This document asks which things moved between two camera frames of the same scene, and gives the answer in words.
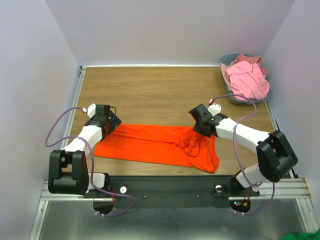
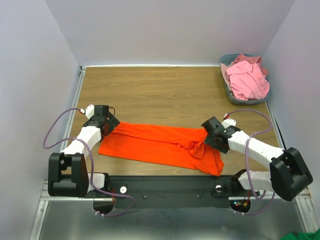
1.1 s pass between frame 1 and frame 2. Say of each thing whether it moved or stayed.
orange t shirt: stayed
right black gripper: moved
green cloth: stayed
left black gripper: stayed
